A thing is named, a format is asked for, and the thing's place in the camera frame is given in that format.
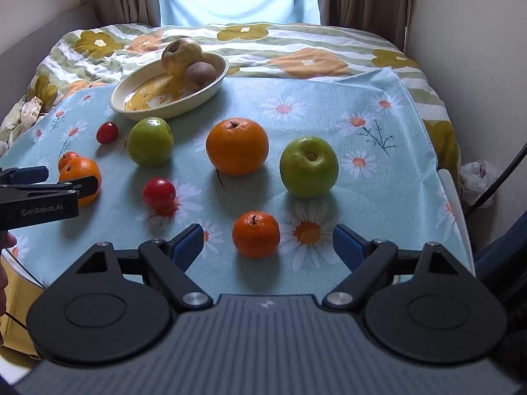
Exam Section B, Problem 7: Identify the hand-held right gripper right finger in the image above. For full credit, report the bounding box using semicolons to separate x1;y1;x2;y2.
323;224;464;309

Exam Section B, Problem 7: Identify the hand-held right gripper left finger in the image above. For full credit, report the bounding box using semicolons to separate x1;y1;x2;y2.
74;223;212;312

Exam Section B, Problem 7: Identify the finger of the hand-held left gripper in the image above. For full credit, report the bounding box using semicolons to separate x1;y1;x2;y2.
0;175;102;200
0;166;49;186

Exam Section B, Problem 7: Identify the medium orange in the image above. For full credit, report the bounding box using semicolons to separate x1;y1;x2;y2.
59;157;102;207

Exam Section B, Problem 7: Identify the orange-red tomato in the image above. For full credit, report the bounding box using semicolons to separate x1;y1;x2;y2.
58;152;81;172

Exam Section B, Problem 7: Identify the small red tomato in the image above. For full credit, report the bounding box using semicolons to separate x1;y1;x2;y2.
96;121;119;145

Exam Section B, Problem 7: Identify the small mandarin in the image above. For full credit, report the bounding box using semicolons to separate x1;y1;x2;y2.
232;211;281;259

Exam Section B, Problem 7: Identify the green apple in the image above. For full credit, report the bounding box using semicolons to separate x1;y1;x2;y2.
279;137;339;198
127;117;174;168

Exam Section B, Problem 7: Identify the cream bowl with bear print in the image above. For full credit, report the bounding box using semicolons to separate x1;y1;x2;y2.
109;53;230;121

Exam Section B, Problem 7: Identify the large orange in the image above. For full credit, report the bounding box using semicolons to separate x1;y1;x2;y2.
206;118;269;175

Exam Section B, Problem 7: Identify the person's left hand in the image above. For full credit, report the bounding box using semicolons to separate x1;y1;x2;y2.
0;232;18;344

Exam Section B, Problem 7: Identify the light blue daisy tablecloth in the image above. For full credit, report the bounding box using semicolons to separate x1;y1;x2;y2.
0;68;474;293

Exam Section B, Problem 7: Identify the small patterned packet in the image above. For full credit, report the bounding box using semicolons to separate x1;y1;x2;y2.
20;96;44;122

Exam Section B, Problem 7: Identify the grey headboard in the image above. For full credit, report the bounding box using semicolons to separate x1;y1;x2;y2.
0;4;99;75

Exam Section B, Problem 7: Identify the white plastic bag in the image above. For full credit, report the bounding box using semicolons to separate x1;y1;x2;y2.
460;160;495;208

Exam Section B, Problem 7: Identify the dark blue fabric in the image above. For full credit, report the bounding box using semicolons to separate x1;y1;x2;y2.
473;210;527;276

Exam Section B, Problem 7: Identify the brown kiwi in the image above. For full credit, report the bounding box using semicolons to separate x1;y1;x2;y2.
184;62;218;90

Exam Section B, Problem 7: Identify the wrinkled yellow-brown apple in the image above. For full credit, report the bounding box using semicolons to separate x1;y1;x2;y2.
161;38;204;77

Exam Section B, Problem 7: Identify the striped floral blanket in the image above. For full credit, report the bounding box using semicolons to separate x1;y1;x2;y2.
0;22;462;165

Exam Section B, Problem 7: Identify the black cable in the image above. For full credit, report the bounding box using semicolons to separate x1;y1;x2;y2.
469;142;527;210

